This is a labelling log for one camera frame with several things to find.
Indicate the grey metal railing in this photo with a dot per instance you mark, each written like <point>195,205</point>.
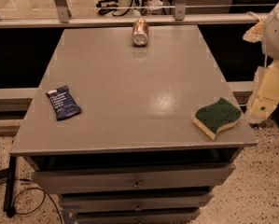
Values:
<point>84,13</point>

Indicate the grey drawer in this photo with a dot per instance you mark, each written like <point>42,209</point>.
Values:
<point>152,177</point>
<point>152,216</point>
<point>137,202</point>

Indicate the blue snack bar wrapper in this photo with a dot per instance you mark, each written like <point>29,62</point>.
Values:
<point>63,103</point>

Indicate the black metal stand leg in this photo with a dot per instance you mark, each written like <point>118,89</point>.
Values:
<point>8,207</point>

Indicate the grey drawer cabinet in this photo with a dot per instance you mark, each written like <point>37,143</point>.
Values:
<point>137,106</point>

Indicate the top grey drawer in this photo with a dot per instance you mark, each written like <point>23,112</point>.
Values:
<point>152,177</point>

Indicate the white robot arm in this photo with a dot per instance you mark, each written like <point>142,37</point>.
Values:
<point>267,32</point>

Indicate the green and yellow sponge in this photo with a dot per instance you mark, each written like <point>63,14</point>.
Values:
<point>216,118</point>

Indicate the white cylindrical pedestal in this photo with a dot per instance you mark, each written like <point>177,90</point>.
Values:
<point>126,9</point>

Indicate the gold aluminium can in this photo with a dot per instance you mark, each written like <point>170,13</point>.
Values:
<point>140,32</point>

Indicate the yellow-white gripper body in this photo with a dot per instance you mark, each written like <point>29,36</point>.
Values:
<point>276,34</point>

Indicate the bottom grey drawer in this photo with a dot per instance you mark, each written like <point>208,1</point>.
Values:
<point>152,216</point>

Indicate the middle grey drawer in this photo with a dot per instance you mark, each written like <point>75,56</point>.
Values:
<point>137,202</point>

